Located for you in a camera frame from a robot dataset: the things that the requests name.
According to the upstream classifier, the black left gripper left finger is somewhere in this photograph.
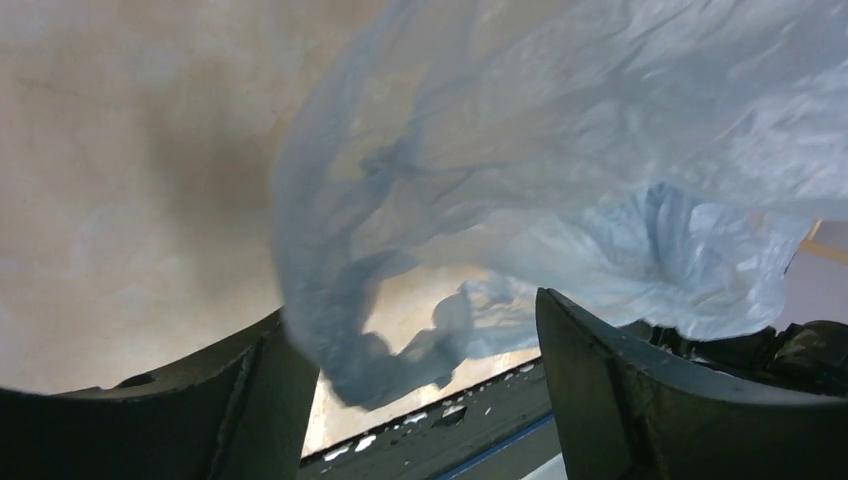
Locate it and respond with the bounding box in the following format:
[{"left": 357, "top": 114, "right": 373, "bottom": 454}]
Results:
[{"left": 1, "top": 313, "right": 318, "bottom": 479}]

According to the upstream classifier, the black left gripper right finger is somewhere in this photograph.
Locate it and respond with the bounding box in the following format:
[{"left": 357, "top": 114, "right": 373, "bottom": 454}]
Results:
[{"left": 536, "top": 289, "right": 847, "bottom": 479}]

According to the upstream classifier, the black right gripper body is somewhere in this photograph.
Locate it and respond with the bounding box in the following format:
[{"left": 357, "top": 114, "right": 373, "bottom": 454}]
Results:
[{"left": 622, "top": 320, "right": 847, "bottom": 398}]

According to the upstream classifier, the light blue plastic trash bag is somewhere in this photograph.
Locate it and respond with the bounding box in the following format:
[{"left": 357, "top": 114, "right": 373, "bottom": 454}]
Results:
[{"left": 271, "top": 1, "right": 847, "bottom": 410}]

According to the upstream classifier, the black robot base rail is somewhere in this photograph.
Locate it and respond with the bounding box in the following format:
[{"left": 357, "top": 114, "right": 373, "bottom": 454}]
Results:
[{"left": 297, "top": 358, "right": 559, "bottom": 479}]

